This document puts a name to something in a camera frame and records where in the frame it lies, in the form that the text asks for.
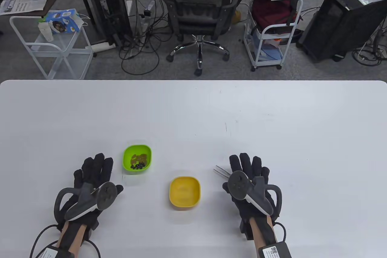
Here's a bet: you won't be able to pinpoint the person's left forearm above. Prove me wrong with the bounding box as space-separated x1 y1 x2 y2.
56 221 89 254

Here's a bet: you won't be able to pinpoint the blue bag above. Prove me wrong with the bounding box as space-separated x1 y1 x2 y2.
260 47 284 62

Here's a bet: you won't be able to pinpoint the person's right hand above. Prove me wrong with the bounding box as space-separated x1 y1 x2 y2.
223 153 283 234

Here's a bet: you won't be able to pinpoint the metal tweezers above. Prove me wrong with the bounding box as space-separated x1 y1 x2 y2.
214 165 233 177

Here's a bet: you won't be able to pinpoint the white wire cart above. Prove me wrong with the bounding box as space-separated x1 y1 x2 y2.
9 15 93 80

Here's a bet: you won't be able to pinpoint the person's left hand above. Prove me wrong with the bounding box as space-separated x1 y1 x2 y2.
55 153 124 236

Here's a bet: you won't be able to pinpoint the yellow small dish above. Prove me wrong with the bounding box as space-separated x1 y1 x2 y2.
169 176 201 208

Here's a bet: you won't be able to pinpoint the person's right forearm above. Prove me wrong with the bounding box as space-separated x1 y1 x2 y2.
249 217 277 249

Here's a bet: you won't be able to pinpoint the coiled black floor cables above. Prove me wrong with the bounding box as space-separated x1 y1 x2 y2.
352 19 387 66

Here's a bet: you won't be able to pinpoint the red backpack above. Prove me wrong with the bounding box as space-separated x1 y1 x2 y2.
252 0 301 34

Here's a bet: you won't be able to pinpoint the white plastic bottle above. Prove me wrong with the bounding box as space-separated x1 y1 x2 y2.
38 22 54 41

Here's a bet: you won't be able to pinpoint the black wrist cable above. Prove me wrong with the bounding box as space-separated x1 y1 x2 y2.
30 224 101 258
274 222 287 243

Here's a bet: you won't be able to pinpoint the black computer tower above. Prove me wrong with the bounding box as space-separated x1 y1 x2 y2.
76 0 133 47

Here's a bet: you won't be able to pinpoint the folded newspaper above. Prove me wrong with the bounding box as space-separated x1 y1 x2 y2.
0 0 48 15

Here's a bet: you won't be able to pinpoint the grey tracking controller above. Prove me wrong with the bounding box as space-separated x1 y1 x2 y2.
227 171 283 217
54 182 118 221

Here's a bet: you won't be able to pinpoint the large black computer case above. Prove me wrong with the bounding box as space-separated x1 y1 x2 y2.
296 0 387 63

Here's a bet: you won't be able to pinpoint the green plastic bowl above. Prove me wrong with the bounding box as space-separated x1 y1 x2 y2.
123 145 152 175

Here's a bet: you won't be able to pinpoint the tangle of black cables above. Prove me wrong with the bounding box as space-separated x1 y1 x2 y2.
119 0 170 75

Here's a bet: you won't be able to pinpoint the blue cardboard box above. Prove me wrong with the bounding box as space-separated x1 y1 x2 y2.
45 8 82 34

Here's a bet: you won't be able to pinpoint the white rolling cart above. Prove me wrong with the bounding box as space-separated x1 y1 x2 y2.
243 0 304 72

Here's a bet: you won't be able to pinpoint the black box with white label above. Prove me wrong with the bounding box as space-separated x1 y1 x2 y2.
39 247 76 258
258 241 292 258

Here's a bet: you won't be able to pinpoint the white power strip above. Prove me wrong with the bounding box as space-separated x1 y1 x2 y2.
86 42 116 53

